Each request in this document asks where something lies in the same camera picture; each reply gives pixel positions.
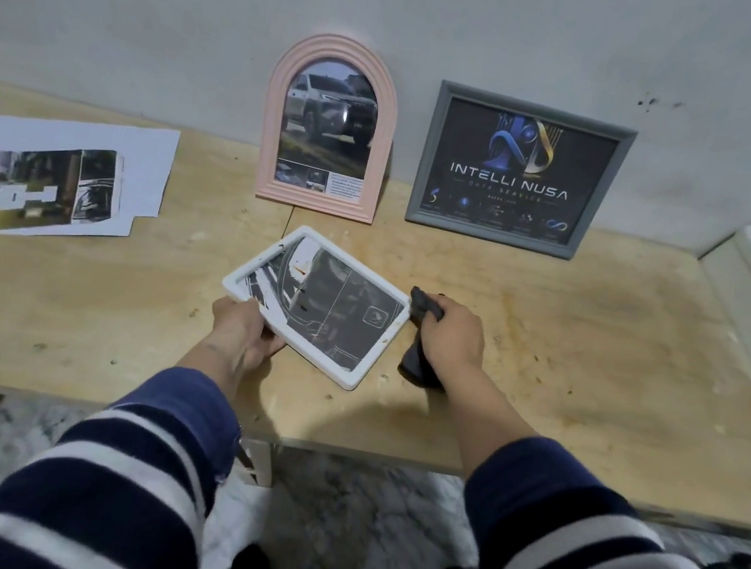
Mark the person's left hand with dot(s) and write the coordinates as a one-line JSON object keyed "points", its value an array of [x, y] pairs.
{"points": [[241, 334]]}

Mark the person's right hand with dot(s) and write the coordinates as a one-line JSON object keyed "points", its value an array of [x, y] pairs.
{"points": [[455, 342]]}

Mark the black cleaning cloth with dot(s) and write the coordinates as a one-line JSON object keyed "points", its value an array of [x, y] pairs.
{"points": [[416, 364]]}

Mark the white rectangular photo frame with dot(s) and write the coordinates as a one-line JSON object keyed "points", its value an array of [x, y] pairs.
{"points": [[347, 382]]}

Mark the grey rectangular photo frame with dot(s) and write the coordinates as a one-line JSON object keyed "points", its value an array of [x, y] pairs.
{"points": [[419, 182]]}

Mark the white paper sheets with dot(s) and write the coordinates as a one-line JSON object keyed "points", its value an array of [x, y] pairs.
{"points": [[146, 169]]}

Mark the pink arched photo frame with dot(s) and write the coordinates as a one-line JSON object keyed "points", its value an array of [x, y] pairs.
{"points": [[269, 138]]}

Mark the double-sided arched brochure picture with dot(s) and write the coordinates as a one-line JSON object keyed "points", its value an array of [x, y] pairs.
{"points": [[329, 126]]}

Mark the car photo print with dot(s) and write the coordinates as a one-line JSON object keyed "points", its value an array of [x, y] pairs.
{"points": [[30, 194]]}

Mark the person's left forearm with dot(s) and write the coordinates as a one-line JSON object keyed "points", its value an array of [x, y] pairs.
{"points": [[121, 482]]}

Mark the person's right forearm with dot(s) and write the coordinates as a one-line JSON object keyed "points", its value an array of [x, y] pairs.
{"points": [[588, 559]]}

